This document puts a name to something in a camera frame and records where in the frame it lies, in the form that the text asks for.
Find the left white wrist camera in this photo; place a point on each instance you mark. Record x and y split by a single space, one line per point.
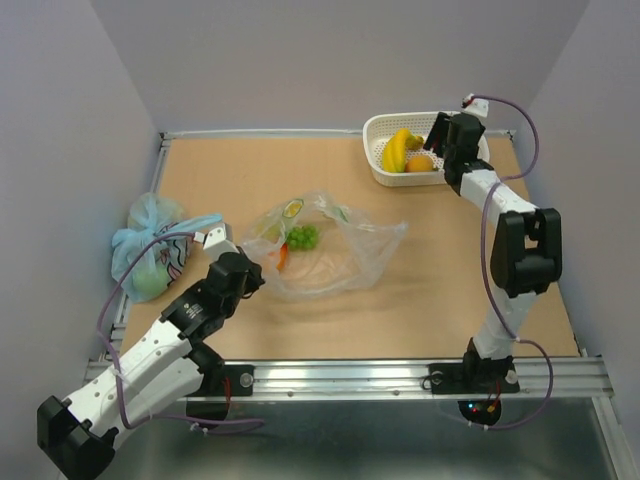
217 241

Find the red apple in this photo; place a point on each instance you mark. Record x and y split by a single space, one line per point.
280 256

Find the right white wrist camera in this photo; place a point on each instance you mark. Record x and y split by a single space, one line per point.
476 106

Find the aluminium left side rail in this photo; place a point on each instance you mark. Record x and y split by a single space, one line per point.
117 325

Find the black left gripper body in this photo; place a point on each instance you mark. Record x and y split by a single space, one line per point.
251 284

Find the green grape bunch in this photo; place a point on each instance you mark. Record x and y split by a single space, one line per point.
302 238

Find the orange mango fruit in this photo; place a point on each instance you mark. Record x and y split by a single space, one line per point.
419 164

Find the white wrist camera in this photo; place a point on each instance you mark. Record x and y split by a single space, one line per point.
476 106
217 241

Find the blue tied plastic bag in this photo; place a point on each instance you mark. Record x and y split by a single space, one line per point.
146 261

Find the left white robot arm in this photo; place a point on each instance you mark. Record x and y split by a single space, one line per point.
81 432

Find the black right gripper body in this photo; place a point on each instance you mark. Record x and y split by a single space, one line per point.
439 147

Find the clear lemon-print plastic bag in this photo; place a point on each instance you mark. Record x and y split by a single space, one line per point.
352 253

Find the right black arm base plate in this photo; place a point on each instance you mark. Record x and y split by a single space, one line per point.
453 379

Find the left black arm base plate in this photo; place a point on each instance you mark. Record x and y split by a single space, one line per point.
230 379

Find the yellow banana bunch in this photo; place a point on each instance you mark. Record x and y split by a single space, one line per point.
394 155

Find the white perforated plastic basket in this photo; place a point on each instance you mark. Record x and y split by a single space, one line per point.
378 130

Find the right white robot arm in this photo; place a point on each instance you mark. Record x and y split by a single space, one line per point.
524 260

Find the aluminium front rail frame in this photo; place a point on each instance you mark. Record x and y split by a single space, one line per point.
281 381

